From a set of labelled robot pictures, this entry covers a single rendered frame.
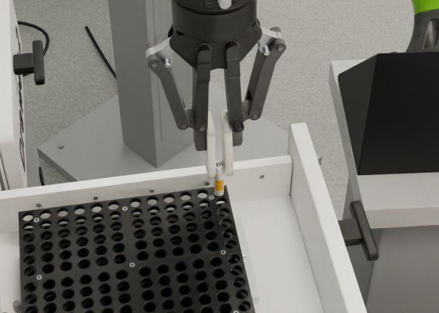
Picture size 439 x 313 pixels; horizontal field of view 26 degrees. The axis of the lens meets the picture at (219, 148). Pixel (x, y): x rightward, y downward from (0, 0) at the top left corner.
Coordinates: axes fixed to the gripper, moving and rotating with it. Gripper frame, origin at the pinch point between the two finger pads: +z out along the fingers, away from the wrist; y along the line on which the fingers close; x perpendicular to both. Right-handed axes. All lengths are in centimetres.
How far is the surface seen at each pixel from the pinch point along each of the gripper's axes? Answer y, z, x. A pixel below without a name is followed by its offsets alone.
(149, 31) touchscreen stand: -1, 52, 81
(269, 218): 5.7, 13.8, 0.4
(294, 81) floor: 36, 98, 109
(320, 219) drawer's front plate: 9.1, 4.8, -7.7
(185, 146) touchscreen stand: 5, 93, 87
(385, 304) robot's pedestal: 26, 49, 9
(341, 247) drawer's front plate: 10.3, 4.7, -11.5
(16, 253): -22.7, 13.3, 0.1
